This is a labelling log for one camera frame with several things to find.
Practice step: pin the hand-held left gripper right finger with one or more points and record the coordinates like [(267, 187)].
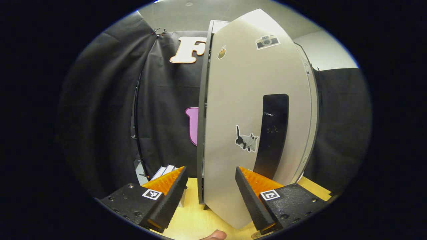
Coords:
[(252, 203)]

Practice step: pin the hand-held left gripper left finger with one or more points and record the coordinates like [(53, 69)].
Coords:
[(170, 200)]

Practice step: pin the round brown coaster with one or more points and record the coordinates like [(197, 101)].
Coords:
[(258, 236)]

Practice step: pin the white and grey cabinet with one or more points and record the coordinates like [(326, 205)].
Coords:
[(201, 133)]

